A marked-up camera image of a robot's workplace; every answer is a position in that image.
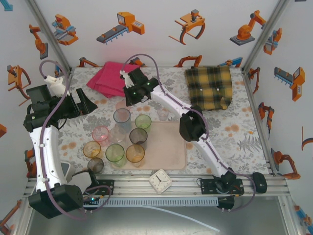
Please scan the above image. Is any salmon orange plastic glass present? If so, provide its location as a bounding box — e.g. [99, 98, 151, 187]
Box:
[114, 99, 132, 112]

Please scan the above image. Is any blue plastic glass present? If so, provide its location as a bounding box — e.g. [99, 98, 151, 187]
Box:
[112, 107, 132, 134]

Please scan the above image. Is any short green plastic glass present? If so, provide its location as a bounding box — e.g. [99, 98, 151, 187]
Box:
[134, 114, 152, 133]

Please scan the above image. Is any small clear plastic glass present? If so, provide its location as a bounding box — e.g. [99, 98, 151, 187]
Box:
[157, 107, 170, 121]

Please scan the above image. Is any pink plastic glass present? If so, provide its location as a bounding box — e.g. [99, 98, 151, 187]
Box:
[91, 126, 111, 147]

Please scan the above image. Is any tall grey plastic glass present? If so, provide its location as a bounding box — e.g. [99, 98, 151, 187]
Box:
[129, 127, 149, 151]

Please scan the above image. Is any short amber plastic glass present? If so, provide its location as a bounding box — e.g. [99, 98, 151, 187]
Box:
[82, 141, 102, 159]

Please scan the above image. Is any tall green plastic glass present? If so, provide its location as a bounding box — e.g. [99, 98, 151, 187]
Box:
[105, 143, 128, 168]

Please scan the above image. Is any tall amber plastic glass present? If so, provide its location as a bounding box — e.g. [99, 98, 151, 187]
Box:
[125, 143, 146, 168]

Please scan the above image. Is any short grey plastic glass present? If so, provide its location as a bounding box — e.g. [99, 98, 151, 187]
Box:
[87, 157, 105, 174]

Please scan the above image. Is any pink plastic tray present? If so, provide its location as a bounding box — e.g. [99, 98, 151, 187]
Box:
[110, 120, 187, 171]

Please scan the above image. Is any folded magenta cloth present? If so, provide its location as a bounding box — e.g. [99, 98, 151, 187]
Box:
[86, 61, 149, 98]

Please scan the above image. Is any yellow black plaid cloth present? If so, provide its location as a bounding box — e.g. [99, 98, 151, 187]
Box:
[184, 65, 233, 111]

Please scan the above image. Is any white square clock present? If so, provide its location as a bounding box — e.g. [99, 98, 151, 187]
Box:
[148, 168, 173, 195]

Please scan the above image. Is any circuit board with green light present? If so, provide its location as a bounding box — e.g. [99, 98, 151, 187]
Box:
[81, 195, 101, 207]

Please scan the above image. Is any floral patterned tablecloth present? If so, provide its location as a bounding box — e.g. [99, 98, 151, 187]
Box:
[55, 66, 272, 176]

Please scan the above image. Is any black connector box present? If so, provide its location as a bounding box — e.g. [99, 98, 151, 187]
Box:
[216, 196, 235, 211]

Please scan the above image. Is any black computer mouse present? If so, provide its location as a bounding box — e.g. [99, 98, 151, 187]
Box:
[252, 172, 268, 194]

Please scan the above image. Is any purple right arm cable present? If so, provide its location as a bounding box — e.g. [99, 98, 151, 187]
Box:
[121, 53, 257, 212]

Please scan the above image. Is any aluminium corner post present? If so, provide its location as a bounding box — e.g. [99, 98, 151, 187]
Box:
[243, 0, 291, 71]
[24, 0, 73, 71]

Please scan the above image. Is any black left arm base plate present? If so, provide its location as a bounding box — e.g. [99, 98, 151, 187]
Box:
[70, 179, 115, 196]

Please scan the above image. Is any aluminium table frame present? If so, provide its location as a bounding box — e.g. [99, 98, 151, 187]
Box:
[23, 66, 291, 196]

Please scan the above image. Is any white slotted cable duct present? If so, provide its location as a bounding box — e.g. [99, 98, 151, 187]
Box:
[83, 197, 219, 208]

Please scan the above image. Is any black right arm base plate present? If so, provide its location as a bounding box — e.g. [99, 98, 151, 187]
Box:
[200, 178, 245, 196]

